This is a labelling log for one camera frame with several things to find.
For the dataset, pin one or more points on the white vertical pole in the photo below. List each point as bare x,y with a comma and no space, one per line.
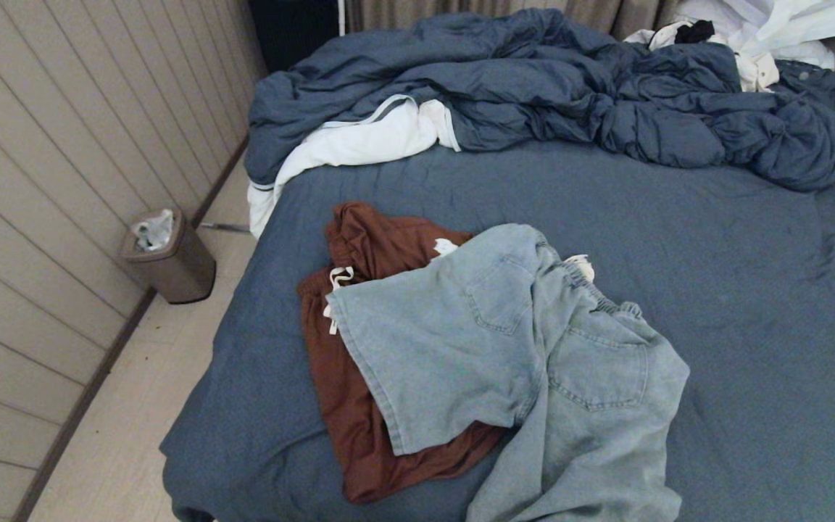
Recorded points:
342,16

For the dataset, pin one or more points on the blue bed sheet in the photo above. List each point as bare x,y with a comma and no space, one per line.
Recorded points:
751,326

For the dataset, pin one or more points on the small black garment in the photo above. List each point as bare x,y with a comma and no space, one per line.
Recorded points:
694,32

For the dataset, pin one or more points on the rust brown shorts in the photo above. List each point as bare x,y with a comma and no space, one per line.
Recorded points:
345,406

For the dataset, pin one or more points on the beige curtain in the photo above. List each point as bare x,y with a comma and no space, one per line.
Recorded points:
628,14

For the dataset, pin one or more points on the light blue denim jeans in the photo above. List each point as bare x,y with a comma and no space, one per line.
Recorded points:
504,362

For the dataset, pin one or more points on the white shirt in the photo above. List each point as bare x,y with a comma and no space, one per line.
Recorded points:
773,22

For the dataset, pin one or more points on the dark blue crumpled duvet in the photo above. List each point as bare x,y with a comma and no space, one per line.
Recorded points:
533,80

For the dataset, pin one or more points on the dark denim garment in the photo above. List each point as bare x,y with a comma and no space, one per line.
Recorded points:
823,80

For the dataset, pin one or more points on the brown trash bin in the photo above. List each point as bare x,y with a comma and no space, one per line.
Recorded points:
182,272

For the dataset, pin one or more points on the white plastic bin bag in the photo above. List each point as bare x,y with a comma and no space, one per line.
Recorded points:
153,232

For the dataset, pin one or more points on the black cabinet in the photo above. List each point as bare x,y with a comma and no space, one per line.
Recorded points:
294,29

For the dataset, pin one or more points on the cream jacket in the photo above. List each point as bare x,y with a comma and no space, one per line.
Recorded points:
758,72

